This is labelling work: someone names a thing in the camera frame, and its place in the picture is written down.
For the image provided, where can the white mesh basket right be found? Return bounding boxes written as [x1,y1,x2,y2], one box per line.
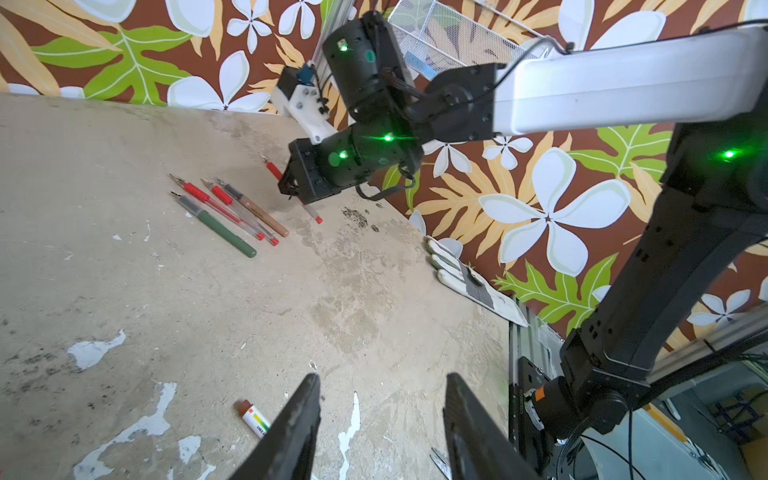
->
[388,0,560,80]

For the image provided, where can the clear red-capped pen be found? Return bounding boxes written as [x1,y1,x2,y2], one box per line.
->
[201,178,279,246]

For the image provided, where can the white handled scissors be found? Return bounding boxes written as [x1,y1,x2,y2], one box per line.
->
[430,447,452,480]

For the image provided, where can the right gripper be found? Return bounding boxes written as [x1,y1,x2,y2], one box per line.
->
[278,128,424,204]

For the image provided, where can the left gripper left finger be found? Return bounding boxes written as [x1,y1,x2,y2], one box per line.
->
[230,373,321,480]

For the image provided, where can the red gel pen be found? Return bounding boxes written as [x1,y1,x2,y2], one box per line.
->
[260,154,324,226]

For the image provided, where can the white brown-capped marker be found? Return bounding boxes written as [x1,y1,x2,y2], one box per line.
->
[236,400,270,439]

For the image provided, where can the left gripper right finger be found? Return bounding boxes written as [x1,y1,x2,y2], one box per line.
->
[443,373,539,480]

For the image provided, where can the brown gold pen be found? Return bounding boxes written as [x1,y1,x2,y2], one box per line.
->
[215,178,289,237]

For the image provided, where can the dark green pen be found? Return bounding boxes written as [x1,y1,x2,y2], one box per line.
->
[170,192,257,258]

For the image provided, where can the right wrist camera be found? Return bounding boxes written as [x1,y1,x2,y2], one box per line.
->
[270,65,337,145]

